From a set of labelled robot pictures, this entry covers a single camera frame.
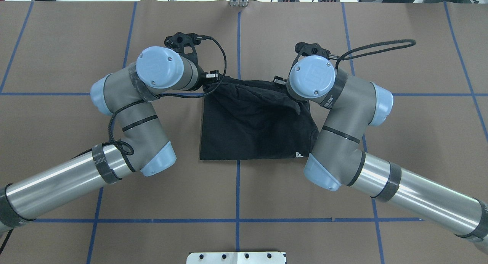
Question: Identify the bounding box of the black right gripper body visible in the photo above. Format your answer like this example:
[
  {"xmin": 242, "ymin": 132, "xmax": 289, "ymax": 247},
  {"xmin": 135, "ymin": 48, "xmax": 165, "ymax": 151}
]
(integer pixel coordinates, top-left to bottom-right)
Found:
[{"xmin": 292, "ymin": 42, "xmax": 331, "ymax": 66}]

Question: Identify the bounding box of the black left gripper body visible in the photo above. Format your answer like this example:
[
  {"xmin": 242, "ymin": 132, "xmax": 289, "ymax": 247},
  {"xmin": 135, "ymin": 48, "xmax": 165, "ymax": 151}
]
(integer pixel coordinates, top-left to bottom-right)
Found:
[{"xmin": 164, "ymin": 32, "xmax": 209, "ymax": 74}]

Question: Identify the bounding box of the black graphic t-shirt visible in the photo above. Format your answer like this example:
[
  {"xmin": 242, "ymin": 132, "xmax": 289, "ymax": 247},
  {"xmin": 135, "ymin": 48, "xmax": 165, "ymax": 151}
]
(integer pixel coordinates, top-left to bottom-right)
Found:
[{"xmin": 199, "ymin": 77, "xmax": 319, "ymax": 160}]

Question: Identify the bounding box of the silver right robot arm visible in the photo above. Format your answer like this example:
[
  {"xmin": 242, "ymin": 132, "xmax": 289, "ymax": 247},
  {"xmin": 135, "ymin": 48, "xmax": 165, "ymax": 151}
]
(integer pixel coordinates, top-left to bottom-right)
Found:
[{"xmin": 283, "ymin": 39, "xmax": 487, "ymax": 253}]

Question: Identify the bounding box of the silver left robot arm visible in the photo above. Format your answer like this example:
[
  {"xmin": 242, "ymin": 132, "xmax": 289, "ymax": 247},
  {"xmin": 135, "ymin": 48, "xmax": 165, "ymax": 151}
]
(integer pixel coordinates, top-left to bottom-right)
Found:
[{"xmin": 1, "ymin": 32, "xmax": 223, "ymax": 233}]

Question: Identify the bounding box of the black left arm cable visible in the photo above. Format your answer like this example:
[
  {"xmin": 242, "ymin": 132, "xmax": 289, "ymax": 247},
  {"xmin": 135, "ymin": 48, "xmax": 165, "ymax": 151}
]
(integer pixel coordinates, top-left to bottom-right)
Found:
[{"xmin": 108, "ymin": 35, "xmax": 228, "ymax": 156}]

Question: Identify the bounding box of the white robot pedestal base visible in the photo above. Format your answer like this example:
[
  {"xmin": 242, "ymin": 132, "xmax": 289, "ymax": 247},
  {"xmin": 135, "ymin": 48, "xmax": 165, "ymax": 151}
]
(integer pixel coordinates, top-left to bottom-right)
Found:
[{"xmin": 186, "ymin": 251, "xmax": 287, "ymax": 264}]

